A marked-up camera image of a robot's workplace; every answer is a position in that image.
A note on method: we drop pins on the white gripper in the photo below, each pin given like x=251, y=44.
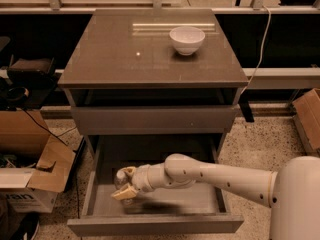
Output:
x=142, y=178

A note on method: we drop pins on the black tray on shelf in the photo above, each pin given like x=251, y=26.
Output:
x=30, y=69

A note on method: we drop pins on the white ceramic bowl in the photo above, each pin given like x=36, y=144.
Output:
x=186, y=40

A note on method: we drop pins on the grey drawer cabinet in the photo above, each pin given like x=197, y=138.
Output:
x=125, y=58

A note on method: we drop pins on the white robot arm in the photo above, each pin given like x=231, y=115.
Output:
x=292, y=193

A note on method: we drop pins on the closed grey top drawer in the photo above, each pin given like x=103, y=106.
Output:
x=153, y=120

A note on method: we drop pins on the open grey middle drawer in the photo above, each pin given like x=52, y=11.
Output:
x=195, y=210

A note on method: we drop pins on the clear plastic water bottle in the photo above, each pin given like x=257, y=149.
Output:
x=121, y=182

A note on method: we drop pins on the cardboard box right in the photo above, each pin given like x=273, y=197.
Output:
x=307, y=121

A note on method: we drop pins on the black round object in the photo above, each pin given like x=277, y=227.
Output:
x=16, y=96

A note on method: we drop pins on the open cardboard box left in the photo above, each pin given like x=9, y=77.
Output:
x=35, y=165

